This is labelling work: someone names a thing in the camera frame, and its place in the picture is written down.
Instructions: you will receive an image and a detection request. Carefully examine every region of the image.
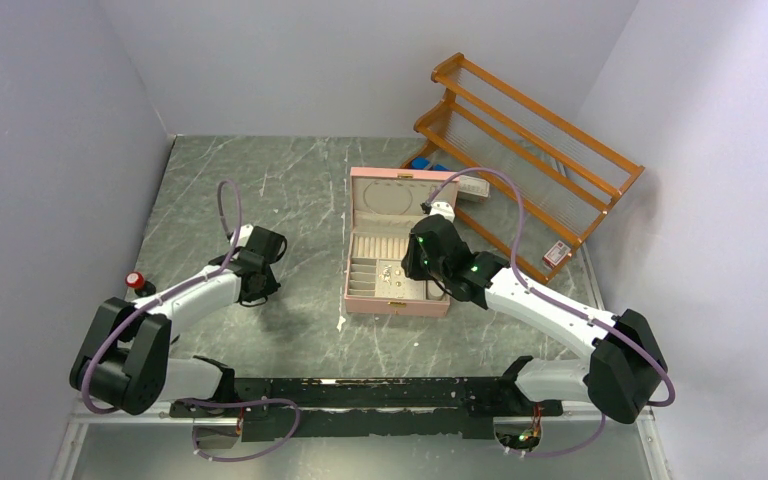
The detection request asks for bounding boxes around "silver necklace in lid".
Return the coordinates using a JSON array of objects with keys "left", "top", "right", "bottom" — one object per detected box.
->
[{"left": 364, "top": 180, "right": 415, "bottom": 217}]

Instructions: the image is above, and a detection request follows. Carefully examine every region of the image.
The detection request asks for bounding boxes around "red emergency stop button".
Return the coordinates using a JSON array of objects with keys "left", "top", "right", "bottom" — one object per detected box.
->
[{"left": 125, "top": 271, "right": 156, "bottom": 297}]

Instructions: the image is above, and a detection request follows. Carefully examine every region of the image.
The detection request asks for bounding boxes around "small red white box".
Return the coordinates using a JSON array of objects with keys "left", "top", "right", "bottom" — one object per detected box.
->
[{"left": 542, "top": 240, "right": 571, "bottom": 268}]

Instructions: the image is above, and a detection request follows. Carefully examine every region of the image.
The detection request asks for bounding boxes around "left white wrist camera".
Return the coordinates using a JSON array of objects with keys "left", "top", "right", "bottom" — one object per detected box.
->
[{"left": 228, "top": 224, "right": 254, "bottom": 248}]

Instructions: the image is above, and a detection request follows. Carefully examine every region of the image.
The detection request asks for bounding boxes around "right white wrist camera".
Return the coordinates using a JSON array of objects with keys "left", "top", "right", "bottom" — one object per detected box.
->
[{"left": 421, "top": 201, "right": 456, "bottom": 222}]

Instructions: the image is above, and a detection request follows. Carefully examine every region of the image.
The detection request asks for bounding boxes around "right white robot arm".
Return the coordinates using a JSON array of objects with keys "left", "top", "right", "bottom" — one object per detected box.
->
[{"left": 402, "top": 214, "right": 668, "bottom": 424}]

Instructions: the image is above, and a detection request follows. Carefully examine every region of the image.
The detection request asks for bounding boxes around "orange wooden rack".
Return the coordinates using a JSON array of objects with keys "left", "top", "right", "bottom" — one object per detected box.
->
[{"left": 403, "top": 53, "right": 644, "bottom": 284}]

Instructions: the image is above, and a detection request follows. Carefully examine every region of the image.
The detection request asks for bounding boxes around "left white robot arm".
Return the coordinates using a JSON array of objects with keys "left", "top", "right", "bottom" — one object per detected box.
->
[{"left": 69, "top": 224, "right": 288, "bottom": 416}]

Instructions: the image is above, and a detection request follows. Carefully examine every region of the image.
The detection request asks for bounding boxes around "pink jewelry box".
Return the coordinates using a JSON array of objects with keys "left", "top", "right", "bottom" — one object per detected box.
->
[{"left": 343, "top": 167, "right": 458, "bottom": 318}]

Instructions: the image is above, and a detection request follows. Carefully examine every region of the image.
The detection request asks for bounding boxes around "crystal drop earring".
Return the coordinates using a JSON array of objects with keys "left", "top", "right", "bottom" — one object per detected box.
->
[{"left": 378, "top": 263, "right": 392, "bottom": 284}]

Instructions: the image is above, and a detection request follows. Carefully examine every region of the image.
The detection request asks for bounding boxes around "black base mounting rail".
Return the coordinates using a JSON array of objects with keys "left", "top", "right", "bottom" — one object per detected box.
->
[{"left": 169, "top": 376, "right": 563, "bottom": 442}]

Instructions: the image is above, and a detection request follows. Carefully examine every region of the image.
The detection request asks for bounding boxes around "white flat carton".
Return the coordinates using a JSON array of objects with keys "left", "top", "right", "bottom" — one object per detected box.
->
[{"left": 458, "top": 176, "right": 490, "bottom": 202}]

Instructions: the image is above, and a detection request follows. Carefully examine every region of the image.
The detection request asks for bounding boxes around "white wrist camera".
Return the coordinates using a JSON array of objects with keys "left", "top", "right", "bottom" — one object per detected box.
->
[
  {"left": 421, "top": 201, "right": 456, "bottom": 222},
  {"left": 228, "top": 224, "right": 254, "bottom": 248}
]

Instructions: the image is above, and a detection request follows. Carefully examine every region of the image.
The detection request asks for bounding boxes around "blue box left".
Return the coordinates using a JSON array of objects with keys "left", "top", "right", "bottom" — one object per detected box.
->
[{"left": 410, "top": 157, "right": 433, "bottom": 170}]

